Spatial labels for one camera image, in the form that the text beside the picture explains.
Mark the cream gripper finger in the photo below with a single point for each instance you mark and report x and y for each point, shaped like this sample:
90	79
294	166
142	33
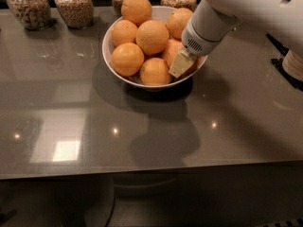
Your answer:
182	62

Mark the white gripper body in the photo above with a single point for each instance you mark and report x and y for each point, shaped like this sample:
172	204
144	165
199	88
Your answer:
198	43

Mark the white ceramic bowl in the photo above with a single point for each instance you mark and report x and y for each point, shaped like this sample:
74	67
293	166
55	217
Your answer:
108	48

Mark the orange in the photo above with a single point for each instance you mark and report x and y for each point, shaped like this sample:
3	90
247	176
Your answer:
123	31
136	11
127	59
155	72
177	22
169	53
152	37

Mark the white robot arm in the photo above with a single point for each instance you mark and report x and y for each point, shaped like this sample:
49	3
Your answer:
283	19

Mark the far left glass jar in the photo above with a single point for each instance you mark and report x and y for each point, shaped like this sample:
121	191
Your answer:
32	14

